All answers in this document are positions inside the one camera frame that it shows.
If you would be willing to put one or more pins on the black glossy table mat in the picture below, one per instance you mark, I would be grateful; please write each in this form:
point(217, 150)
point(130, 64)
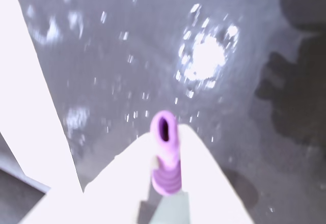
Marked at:
point(127, 56)

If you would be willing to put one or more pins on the white table board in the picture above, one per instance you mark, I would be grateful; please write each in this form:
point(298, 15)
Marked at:
point(25, 81)

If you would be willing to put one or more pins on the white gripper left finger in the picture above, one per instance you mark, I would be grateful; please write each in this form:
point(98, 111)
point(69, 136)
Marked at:
point(114, 183)

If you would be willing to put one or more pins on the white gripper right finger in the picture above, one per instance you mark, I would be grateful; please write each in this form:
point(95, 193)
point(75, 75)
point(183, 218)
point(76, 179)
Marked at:
point(203, 183)

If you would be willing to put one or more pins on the purple ribbed pen grip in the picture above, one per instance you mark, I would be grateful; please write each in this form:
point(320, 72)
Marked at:
point(166, 157)

